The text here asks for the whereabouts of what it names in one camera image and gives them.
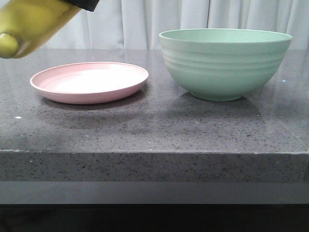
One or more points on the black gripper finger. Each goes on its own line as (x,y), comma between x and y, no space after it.
(88,5)

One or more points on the yellow banana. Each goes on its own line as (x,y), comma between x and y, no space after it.
(25,25)

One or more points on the pink plate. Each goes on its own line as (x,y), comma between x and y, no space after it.
(89,82)

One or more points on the green bowl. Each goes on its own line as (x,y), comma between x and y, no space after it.
(222,64)

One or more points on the white curtain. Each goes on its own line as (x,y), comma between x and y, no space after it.
(136,24)

